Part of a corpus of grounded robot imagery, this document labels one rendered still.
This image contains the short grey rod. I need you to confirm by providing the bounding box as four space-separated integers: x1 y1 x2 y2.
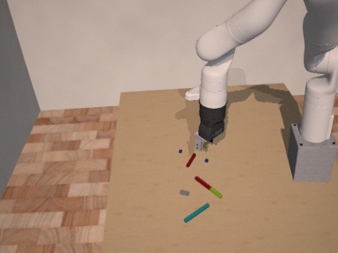
180 190 189 196

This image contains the lime green rod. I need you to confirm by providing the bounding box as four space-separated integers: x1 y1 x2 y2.
209 187 222 198

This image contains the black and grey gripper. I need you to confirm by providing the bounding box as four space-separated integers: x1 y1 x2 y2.
185 85 228 151

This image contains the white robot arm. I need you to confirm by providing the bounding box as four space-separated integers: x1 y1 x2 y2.
196 0 338 143

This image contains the turquoise rod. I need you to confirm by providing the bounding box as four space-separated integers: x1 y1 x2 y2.
184 203 209 223

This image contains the red rod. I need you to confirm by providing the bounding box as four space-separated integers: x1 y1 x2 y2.
195 176 211 190
186 154 196 167

